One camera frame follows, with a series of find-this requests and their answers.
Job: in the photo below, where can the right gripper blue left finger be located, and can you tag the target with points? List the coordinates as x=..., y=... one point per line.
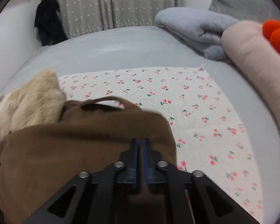
x=129, y=176

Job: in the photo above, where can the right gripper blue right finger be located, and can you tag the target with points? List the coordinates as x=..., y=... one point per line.
x=154, y=177

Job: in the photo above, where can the brown jacket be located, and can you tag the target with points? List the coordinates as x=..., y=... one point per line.
x=37, y=161

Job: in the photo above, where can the cherry print white blanket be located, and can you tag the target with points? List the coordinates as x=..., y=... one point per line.
x=184, y=113

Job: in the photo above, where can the beige fleece garment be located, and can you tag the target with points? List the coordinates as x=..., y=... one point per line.
x=39, y=101

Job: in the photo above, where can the grey bed sheet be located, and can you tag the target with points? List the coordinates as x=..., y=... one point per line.
x=135, y=49

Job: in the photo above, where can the folded light blue blanket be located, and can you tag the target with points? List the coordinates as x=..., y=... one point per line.
x=200, y=29

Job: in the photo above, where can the long pink pillow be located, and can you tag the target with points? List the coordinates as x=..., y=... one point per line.
x=253, y=54

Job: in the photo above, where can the grey dotted curtain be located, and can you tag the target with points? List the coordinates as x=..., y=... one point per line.
x=80, y=17

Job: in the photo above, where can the black hanging garment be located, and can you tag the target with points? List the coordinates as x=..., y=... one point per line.
x=48, y=24

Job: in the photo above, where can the red tomato plush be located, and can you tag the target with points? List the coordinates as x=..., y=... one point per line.
x=271, y=31

